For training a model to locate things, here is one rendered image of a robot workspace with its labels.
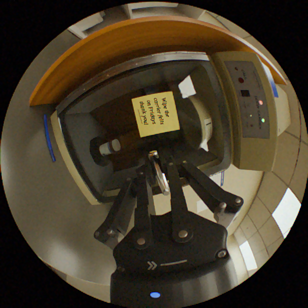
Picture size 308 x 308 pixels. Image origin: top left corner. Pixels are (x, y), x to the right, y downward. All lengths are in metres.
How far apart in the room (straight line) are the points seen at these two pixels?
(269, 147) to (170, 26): 0.34
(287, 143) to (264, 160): 1.22
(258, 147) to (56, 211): 0.52
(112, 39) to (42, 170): 0.32
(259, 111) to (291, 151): 1.28
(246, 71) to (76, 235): 0.58
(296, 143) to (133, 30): 1.52
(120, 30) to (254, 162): 0.41
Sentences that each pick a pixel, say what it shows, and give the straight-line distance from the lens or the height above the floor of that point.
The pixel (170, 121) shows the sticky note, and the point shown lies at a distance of 0.20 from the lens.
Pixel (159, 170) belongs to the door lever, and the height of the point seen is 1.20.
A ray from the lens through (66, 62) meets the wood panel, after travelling 0.25.
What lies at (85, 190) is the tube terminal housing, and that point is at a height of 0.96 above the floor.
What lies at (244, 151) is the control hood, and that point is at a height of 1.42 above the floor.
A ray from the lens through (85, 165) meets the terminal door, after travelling 0.28.
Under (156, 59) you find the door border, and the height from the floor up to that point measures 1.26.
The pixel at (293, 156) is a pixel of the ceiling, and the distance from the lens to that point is 1.53.
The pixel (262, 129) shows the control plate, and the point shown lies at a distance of 0.29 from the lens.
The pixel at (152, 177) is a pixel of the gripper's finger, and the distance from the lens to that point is 0.16.
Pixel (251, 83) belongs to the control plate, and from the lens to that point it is 0.28.
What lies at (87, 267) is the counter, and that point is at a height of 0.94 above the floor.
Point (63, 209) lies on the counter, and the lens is 0.31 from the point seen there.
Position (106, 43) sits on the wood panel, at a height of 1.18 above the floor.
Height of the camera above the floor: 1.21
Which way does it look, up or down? 4 degrees down
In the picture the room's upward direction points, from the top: 73 degrees clockwise
